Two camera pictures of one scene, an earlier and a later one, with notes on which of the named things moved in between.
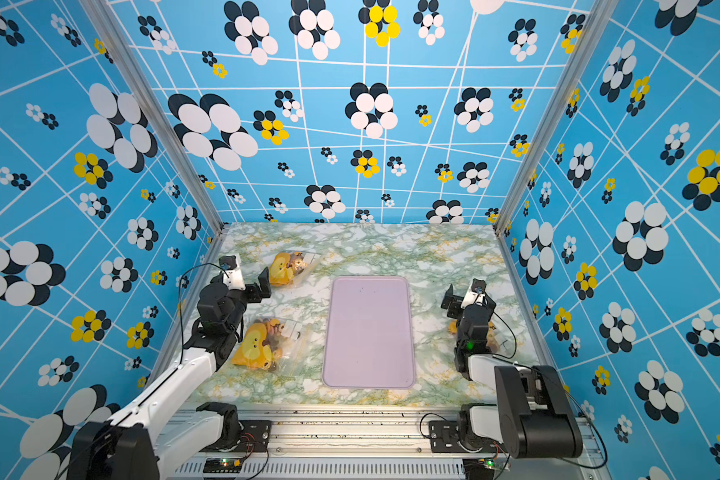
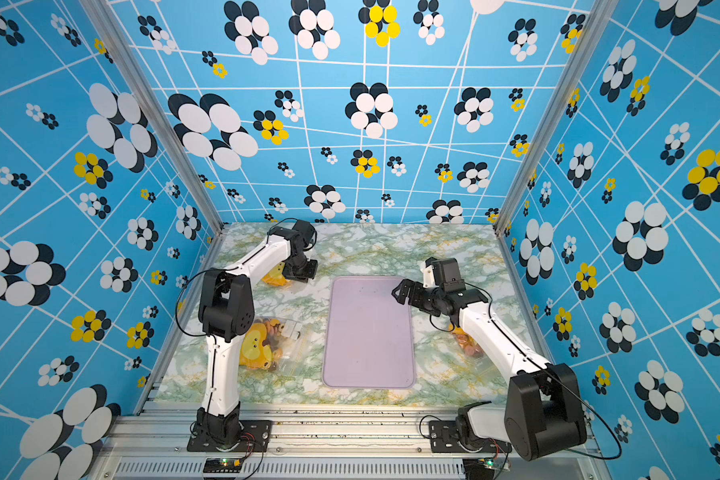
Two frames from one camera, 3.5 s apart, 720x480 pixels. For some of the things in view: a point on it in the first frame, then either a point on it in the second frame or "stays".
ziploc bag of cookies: (285, 267) stays
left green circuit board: (222, 465) stays
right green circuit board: (481, 468) stays
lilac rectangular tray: (368, 334) stays
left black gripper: (251, 290) to (310, 275)
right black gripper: (455, 302) to (406, 285)
